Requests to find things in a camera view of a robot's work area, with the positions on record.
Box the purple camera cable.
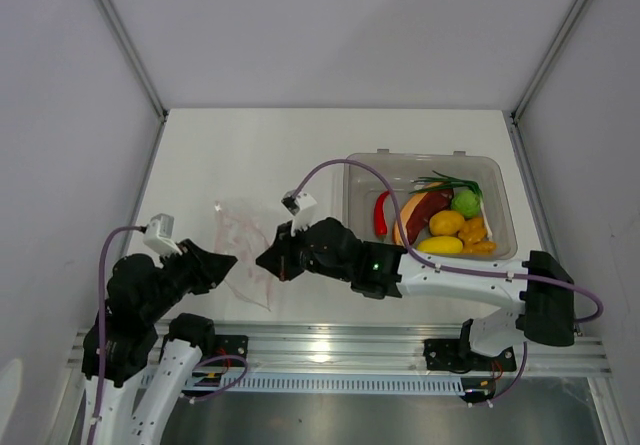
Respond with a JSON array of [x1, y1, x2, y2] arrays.
[[84, 224, 149, 445], [297, 159, 605, 324]]

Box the green round vegetable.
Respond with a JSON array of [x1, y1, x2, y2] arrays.
[[450, 189, 482, 220]]

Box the left aluminium frame post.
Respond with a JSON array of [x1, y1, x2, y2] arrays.
[[94, 0, 168, 121]]

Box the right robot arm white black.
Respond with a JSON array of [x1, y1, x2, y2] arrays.
[[255, 218, 575, 369]]

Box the yellow mango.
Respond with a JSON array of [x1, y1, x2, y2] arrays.
[[416, 236, 464, 254]]

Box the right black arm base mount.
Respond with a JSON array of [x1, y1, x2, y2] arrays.
[[423, 338, 517, 374]]

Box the green onion stalks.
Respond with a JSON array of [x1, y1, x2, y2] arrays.
[[411, 171, 483, 199]]

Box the clear zip top bag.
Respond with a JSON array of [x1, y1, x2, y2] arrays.
[[214, 198, 273, 312]]

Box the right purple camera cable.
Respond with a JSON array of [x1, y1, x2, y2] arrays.
[[297, 159, 605, 324]]

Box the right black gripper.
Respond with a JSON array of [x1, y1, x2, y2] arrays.
[[257, 219, 353, 283]]

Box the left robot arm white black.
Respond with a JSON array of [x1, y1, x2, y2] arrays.
[[82, 239, 237, 444]]

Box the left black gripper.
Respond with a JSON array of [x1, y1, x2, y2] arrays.
[[143, 236, 237, 321]]

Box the grey translucent plastic bin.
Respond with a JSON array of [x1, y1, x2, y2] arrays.
[[342, 152, 517, 260]]

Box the white slotted cable duct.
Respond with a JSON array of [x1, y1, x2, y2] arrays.
[[139, 372, 464, 396]]

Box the red chili pepper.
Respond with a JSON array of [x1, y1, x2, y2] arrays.
[[373, 191, 389, 240]]

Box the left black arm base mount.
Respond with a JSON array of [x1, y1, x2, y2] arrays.
[[212, 334, 249, 371]]

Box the yellow lemon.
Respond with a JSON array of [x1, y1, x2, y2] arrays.
[[429, 210, 466, 236]]

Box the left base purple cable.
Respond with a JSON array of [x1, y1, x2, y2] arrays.
[[187, 353, 250, 406]]

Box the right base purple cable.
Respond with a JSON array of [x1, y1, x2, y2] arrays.
[[462, 342, 529, 412]]

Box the aluminium frame post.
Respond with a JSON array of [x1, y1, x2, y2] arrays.
[[510, 0, 593, 126], [94, 0, 168, 121]]

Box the orange potato piece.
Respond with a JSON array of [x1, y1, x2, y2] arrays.
[[461, 240, 497, 255]]

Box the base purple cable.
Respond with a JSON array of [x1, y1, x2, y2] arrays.
[[187, 353, 250, 406], [462, 342, 529, 412]]

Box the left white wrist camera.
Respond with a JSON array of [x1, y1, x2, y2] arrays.
[[143, 213, 180, 257]]

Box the right aluminium frame post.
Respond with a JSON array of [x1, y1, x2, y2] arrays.
[[510, 0, 593, 126]]

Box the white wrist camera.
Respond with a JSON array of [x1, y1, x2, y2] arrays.
[[143, 213, 180, 257], [281, 191, 317, 236]]

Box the aluminium rail beam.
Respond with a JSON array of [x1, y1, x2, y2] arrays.
[[67, 320, 614, 376]]

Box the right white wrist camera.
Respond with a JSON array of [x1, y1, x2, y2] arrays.
[[281, 191, 317, 236]]

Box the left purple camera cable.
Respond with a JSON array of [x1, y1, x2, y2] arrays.
[[84, 224, 149, 445]]

